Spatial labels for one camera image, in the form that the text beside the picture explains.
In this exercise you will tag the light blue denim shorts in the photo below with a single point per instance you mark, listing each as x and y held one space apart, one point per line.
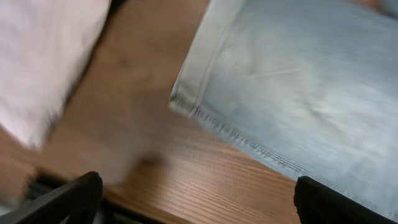
308 88

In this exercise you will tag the beige folded shorts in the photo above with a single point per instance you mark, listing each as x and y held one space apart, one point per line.
45 46

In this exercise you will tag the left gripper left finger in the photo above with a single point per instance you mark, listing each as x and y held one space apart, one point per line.
75 202

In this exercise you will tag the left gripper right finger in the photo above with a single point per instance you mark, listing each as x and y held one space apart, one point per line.
318 204

